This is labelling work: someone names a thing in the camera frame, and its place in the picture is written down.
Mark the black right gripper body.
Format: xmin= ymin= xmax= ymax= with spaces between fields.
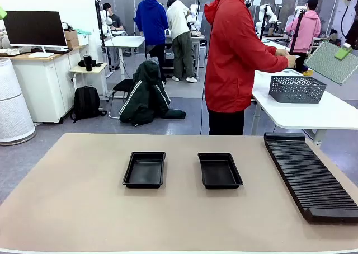
xmin=345 ymin=12 xmax=358 ymax=50

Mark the green perforated circuit board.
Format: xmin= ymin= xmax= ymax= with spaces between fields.
xmin=304 ymin=40 xmax=356 ymax=86

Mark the black ESD tray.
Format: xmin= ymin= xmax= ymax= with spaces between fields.
xmin=121 ymin=151 xmax=166 ymax=189
xmin=197 ymin=152 xmax=243 ymax=190

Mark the person's left forearm red sleeve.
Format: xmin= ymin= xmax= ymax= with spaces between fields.
xmin=262 ymin=43 xmax=280 ymax=56

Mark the person's right forearm red sleeve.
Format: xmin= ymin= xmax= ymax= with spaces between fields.
xmin=251 ymin=54 xmax=290 ymax=73

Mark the low wooden shelf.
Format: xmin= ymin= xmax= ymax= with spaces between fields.
xmin=307 ymin=37 xmax=331 ymax=56

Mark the white computer monitor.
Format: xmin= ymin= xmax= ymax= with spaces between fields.
xmin=3 ymin=10 xmax=68 ymax=58

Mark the person in pink hoodie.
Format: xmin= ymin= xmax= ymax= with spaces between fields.
xmin=285 ymin=0 xmax=321 ymax=73

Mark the grey mesh basket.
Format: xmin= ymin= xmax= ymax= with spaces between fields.
xmin=268 ymin=75 xmax=327 ymax=104

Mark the white background desk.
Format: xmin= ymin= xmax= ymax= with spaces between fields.
xmin=262 ymin=40 xmax=291 ymax=53
xmin=103 ymin=35 xmax=146 ymax=80

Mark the black keyboard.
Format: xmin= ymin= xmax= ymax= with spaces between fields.
xmin=30 ymin=47 xmax=74 ymax=55

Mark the white side table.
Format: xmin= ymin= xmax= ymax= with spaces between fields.
xmin=251 ymin=69 xmax=358 ymax=147

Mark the small cardboard box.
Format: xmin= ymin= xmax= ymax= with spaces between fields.
xmin=63 ymin=30 xmax=80 ymax=49

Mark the white cabinet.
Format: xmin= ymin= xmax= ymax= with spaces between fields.
xmin=11 ymin=44 xmax=90 ymax=124

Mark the white cylindrical air purifier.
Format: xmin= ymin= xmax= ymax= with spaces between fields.
xmin=0 ymin=57 xmax=36 ymax=146

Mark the small wooden side table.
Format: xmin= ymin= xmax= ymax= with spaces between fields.
xmin=69 ymin=63 xmax=110 ymax=101

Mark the seated person grey shirt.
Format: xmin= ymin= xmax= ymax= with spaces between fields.
xmin=102 ymin=3 xmax=124 ymax=31

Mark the person in red jacket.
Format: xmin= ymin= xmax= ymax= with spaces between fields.
xmin=203 ymin=0 xmax=298 ymax=136

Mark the black backpack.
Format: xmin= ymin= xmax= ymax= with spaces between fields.
xmin=70 ymin=85 xmax=107 ymax=123

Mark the black slotted board rack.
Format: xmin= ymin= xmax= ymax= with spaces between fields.
xmin=263 ymin=132 xmax=358 ymax=224

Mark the black chair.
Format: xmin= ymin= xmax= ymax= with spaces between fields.
xmin=108 ymin=79 xmax=134 ymax=119

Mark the person in blue hoodie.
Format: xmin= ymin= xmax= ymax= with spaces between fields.
xmin=134 ymin=0 xmax=169 ymax=84

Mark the dark green striped jacket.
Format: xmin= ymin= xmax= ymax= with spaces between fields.
xmin=119 ymin=57 xmax=187 ymax=127

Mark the person in white sweater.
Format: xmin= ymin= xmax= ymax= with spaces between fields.
xmin=166 ymin=0 xmax=199 ymax=83

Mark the black camera tripod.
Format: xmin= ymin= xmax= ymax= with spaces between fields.
xmin=258 ymin=4 xmax=270 ymax=42
xmin=289 ymin=10 xmax=305 ymax=56

